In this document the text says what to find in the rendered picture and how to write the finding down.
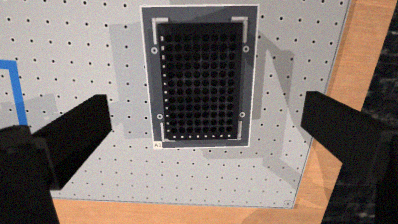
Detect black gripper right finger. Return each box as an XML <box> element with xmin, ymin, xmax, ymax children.
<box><xmin>301</xmin><ymin>91</ymin><xmax>398</xmax><ymax>224</ymax></box>

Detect blue tape outline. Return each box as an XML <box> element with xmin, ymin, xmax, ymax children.
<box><xmin>0</xmin><ymin>60</ymin><xmax>28</xmax><ymax>125</ymax></box>

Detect light grey perforated base plate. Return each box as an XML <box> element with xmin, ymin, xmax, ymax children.
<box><xmin>0</xmin><ymin>0</ymin><xmax>351</xmax><ymax>209</ymax></box>

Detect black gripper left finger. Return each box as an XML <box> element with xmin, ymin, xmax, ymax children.
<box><xmin>0</xmin><ymin>94</ymin><xmax>112</xmax><ymax>224</ymax></box>

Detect dark grey plate nest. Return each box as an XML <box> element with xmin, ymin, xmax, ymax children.
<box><xmin>140</xmin><ymin>4</ymin><xmax>260</xmax><ymax>149</ymax></box>

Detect black well plate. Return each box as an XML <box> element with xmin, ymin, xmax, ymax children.
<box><xmin>158</xmin><ymin>22</ymin><xmax>243</xmax><ymax>141</ymax></box>

